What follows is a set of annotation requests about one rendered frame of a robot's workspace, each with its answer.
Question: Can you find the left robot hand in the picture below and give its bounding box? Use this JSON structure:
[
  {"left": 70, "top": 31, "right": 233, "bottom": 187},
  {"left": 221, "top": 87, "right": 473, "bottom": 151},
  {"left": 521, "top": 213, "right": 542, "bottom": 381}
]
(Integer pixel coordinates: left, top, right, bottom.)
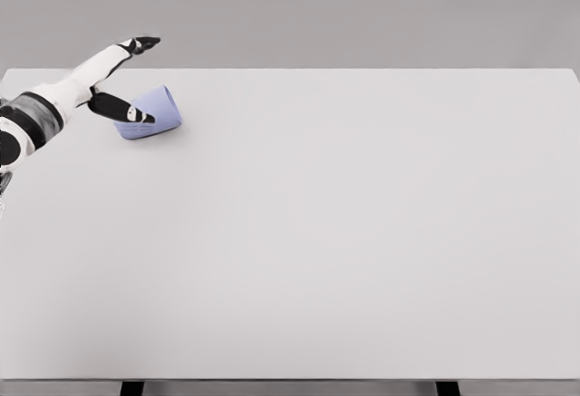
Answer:
[{"left": 66, "top": 35, "right": 162, "bottom": 125}]

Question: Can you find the light blue ribbed cup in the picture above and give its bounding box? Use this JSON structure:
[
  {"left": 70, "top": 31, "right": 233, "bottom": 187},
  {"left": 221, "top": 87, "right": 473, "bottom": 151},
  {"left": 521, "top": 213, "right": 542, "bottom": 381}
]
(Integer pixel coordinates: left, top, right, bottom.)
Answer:
[{"left": 111, "top": 83, "right": 184, "bottom": 142}]

